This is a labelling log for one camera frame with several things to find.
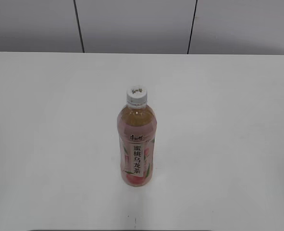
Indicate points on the white bottle cap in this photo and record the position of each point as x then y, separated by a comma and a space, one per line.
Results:
137, 94

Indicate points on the peach oolong tea bottle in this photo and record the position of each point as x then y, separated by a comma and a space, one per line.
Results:
137, 130

